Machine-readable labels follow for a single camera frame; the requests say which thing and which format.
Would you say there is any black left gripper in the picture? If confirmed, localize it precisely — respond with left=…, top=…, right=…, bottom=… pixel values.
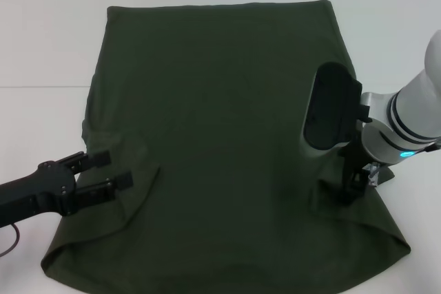
left=0, top=150, right=134, bottom=229

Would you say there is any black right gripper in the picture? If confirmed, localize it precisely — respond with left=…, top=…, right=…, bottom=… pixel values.
left=336, top=128, right=380, bottom=206

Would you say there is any dark green shirt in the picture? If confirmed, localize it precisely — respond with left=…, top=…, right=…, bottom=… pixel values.
left=39, top=0, right=412, bottom=294

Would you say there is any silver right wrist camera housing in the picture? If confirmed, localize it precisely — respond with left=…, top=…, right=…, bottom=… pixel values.
left=300, top=61, right=365, bottom=153

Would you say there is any thin left arm cable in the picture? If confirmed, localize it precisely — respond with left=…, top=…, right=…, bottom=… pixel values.
left=0, top=222, right=21, bottom=258

